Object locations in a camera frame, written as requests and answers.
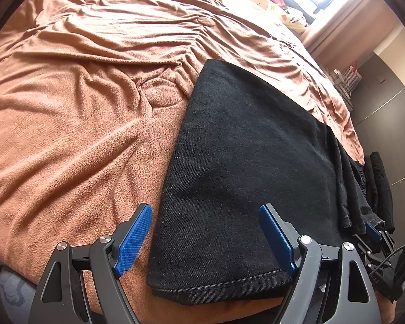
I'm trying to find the black pants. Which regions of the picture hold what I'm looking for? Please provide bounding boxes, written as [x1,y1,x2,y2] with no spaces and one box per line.
[147,59,383,305]

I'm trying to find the pink curtain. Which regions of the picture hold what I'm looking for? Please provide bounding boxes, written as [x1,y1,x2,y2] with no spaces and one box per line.
[301,0,400,70]

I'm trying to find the white bedside table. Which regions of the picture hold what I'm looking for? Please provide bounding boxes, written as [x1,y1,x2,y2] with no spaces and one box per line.
[328,61,362,112]

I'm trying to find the plush toys on windowsill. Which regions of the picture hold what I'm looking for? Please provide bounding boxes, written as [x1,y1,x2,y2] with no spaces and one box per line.
[222,0,312,35]

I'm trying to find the brown bed blanket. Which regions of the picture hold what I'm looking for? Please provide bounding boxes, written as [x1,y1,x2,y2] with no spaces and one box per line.
[0,0,364,323]

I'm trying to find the black cable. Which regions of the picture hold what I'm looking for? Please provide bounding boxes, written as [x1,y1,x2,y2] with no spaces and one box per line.
[367,242,405,277]

